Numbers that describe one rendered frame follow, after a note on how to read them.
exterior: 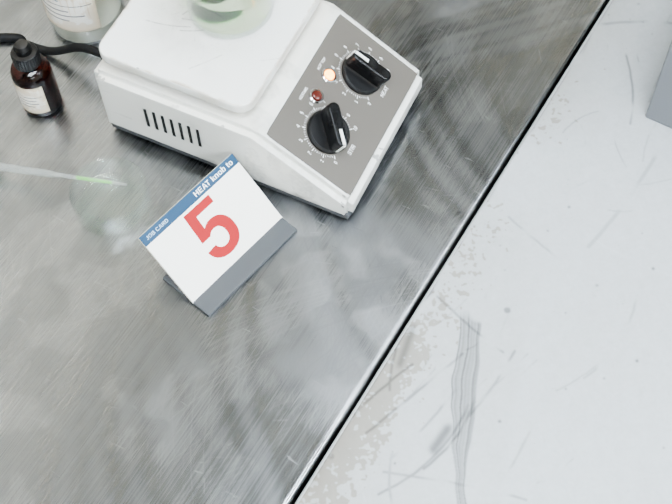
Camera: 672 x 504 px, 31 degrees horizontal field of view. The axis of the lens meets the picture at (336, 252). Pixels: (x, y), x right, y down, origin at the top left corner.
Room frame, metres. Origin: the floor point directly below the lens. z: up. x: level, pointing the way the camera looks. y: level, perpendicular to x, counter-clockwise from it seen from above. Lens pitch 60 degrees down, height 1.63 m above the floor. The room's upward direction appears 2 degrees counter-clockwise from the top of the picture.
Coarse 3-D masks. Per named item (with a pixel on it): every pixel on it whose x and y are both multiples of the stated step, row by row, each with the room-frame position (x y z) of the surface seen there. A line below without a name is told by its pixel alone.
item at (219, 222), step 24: (216, 192) 0.45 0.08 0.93; (240, 192) 0.45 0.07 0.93; (192, 216) 0.43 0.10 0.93; (216, 216) 0.43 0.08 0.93; (240, 216) 0.44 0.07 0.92; (264, 216) 0.44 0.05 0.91; (168, 240) 0.41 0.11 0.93; (192, 240) 0.42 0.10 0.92; (216, 240) 0.42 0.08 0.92; (240, 240) 0.42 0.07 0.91; (168, 264) 0.40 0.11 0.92; (192, 264) 0.40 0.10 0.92; (216, 264) 0.41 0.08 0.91; (192, 288) 0.39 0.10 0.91
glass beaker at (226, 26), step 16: (192, 0) 0.55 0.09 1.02; (208, 0) 0.54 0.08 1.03; (224, 0) 0.54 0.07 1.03; (240, 0) 0.54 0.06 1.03; (256, 0) 0.54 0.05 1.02; (272, 0) 0.56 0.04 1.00; (192, 16) 0.55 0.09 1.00; (208, 16) 0.54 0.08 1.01; (224, 16) 0.54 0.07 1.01; (240, 16) 0.54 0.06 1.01; (256, 16) 0.54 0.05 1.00; (208, 32) 0.54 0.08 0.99; (224, 32) 0.54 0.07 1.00; (240, 32) 0.54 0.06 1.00
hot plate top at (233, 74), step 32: (160, 0) 0.57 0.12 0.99; (288, 0) 0.57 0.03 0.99; (128, 32) 0.55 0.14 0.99; (160, 32) 0.55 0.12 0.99; (192, 32) 0.54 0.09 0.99; (256, 32) 0.54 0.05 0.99; (288, 32) 0.54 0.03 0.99; (128, 64) 0.52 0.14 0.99; (160, 64) 0.52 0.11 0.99; (192, 64) 0.52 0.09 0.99; (224, 64) 0.52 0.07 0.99; (256, 64) 0.52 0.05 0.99; (224, 96) 0.49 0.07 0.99; (256, 96) 0.49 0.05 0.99
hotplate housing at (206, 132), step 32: (320, 0) 0.59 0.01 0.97; (320, 32) 0.56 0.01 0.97; (288, 64) 0.53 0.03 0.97; (128, 96) 0.51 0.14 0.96; (160, 96) 0.51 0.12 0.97; (192, 96) 0.50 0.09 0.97; (288, 96) 0.50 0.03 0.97; (416, 96) 0.54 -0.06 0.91; (128, 128) 0.52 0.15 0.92; (160, 128) 0.50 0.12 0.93; (192, 128) 0.49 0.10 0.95; (224, 128) 0.48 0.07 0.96; (256, 128) 0.48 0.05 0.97; (256, 160) 0.47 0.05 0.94; (288, 160) 0.46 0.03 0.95; (288, 192) 0.46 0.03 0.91; (320, 192) 0.45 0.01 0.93; (352, 192) 0.45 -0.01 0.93
